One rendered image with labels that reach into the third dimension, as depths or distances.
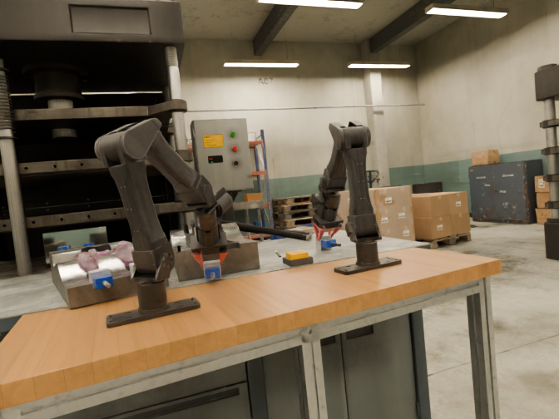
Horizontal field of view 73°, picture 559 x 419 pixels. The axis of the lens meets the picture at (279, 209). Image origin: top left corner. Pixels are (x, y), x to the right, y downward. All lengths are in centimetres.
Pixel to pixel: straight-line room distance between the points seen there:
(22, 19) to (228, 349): 173
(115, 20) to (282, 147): 667
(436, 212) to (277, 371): 460
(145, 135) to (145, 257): 26
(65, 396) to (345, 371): 95
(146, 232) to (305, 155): 786
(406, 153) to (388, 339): 870
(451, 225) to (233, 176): 433
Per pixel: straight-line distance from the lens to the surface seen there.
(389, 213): 506
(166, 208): 197
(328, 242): 143
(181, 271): 121
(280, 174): 838
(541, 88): 498
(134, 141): 85
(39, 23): 211
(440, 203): 577
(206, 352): 76
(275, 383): 138
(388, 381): 158
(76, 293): 112
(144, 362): 75
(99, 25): 209
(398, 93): 1016
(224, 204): 108
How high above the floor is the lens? 105
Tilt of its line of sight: 3 degrees down
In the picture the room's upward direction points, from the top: 6 degrees counter-clockwise
